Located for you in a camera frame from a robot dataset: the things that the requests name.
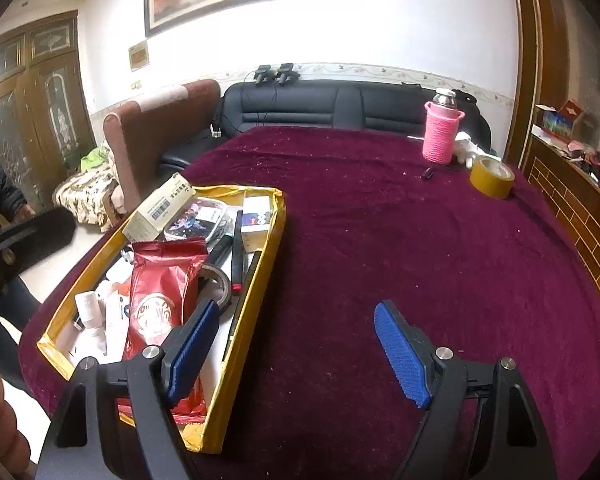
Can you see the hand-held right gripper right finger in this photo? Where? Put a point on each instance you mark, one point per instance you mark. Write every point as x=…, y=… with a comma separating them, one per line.
x=400, y=355

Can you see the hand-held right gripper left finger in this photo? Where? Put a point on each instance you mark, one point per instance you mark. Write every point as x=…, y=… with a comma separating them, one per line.
x=190, y=350

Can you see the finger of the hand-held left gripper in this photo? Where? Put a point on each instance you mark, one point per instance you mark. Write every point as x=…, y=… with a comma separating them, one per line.
x=45, y=235

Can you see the red foil packet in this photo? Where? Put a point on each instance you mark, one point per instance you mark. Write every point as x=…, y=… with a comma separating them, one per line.
x=155, y=300

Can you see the yellow cardboard box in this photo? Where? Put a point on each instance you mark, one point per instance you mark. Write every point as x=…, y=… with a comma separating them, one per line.
x=250, y=320

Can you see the white barcode packet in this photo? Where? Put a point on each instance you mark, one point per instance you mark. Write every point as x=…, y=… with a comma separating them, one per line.
x=115, y=320

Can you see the small white tube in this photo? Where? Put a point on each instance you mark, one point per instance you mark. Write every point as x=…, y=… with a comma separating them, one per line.
x=86, y=307

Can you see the black marker with white print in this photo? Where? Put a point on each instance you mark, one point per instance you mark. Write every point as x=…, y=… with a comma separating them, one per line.
x=220, y=251

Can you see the slim black pen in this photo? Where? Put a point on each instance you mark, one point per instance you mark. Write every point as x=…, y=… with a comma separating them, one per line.
x=237, y=250

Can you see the green and white medicine box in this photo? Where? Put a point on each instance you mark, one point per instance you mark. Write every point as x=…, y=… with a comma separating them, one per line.
x=155, y=210

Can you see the clear fairy print pouch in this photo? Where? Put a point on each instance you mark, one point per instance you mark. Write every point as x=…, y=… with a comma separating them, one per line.
x=195, y=222

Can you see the person's left hand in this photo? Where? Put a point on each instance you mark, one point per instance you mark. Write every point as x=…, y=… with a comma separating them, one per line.
x=0, y=435

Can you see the patterned blanket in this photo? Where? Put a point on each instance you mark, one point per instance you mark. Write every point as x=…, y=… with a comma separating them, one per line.
x=85, y=195

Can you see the green cloth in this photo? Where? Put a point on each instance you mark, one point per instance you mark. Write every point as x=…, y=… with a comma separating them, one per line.
x=94, y=157

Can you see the maroon tablecloth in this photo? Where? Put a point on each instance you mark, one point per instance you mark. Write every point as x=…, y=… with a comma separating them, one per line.
x=380, y=235

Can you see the wooden glass-panel doors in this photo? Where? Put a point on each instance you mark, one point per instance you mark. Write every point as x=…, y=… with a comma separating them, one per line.
x=40, y=110

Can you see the brown armchair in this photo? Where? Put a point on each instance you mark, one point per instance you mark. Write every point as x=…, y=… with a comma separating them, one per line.
x=155, y=135

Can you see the small black clip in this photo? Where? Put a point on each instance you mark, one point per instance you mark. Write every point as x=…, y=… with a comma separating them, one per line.
x=426, y=173

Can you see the yellow tape roll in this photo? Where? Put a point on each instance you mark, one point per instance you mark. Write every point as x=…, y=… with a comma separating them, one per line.
x=492, y=180

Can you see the white plug adapter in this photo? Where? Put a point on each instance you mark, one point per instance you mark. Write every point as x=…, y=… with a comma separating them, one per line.
x=217, y=131

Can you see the white glove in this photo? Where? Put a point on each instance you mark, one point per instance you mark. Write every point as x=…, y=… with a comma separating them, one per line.
x=467, y=150

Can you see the wooden side cabinet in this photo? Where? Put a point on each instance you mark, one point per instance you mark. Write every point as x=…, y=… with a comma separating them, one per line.
x=570, y=220

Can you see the thermos in pink knitted sleeve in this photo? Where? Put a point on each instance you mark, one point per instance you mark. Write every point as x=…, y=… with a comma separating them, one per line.
x=440, y=130

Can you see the black leather sofa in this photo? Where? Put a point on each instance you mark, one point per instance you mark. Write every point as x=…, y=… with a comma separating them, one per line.
x=305, y=105

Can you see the open printed carton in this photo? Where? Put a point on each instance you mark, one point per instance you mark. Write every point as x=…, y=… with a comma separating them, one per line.
x=560, y=122

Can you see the gold wall plaque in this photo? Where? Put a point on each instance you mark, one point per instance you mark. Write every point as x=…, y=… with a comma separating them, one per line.
x=138, y=56

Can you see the wooden door frame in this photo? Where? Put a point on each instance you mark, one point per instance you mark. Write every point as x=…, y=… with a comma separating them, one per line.
x=535, y=60

